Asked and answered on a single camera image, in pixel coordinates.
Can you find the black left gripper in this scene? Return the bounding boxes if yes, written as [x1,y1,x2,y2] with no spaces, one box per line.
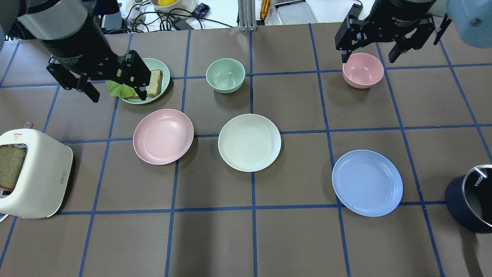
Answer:
[37,14,151,102]

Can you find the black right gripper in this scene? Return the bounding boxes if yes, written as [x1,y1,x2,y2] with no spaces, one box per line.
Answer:
[335,0,435,63]

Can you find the pink plate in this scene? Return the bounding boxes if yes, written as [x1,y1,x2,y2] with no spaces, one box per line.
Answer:
[133,109,194,165]

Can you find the blue plate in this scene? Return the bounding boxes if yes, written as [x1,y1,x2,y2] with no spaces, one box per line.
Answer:
[332,149,404,217]

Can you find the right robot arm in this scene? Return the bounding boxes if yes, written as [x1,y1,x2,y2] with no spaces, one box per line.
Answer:
[334,0,492,63]

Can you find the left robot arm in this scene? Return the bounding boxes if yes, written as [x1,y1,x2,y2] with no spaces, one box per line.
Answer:
[1,0,151,102]

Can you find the green lettuce leaf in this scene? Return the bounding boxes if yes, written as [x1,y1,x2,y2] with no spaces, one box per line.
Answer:
[105,80,136,99]

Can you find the pink bowl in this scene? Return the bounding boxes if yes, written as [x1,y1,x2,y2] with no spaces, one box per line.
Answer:
[342,53,384,89]

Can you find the bread slice on plate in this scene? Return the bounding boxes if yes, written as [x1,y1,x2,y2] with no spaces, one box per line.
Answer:
[146,69,163,100]

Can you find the green plate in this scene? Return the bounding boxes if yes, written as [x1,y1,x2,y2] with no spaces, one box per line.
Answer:
[122,58,171,105]

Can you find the bowl with yellow fruit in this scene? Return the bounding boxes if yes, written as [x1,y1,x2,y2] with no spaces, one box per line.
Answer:
[150,0,199,15]

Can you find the grey metal tray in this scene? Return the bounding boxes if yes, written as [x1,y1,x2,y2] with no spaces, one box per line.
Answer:
[274,0,317,25]

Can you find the white toaster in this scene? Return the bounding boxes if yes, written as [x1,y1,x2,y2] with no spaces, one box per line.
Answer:
[0,128,73,219]

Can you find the bread slice in toaster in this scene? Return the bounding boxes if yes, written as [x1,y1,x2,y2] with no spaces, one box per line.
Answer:
[0,145,26,191]

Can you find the green bowl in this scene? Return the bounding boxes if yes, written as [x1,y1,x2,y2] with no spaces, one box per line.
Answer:
[205,58,246,93]

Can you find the cream white plate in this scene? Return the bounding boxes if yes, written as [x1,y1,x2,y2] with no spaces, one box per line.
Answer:
[218,113,282,172]

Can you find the dark blue pot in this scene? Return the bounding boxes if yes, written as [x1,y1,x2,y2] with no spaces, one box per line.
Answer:
[445,164,492,234]

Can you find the black cables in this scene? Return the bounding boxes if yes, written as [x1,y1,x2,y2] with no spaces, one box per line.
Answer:
[123,0,235,33]

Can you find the orange tool handle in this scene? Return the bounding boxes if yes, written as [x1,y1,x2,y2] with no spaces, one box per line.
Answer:
[259,0,271,21]

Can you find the aluminium frame post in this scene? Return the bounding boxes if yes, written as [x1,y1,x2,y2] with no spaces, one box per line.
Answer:
[238,0,257,32]

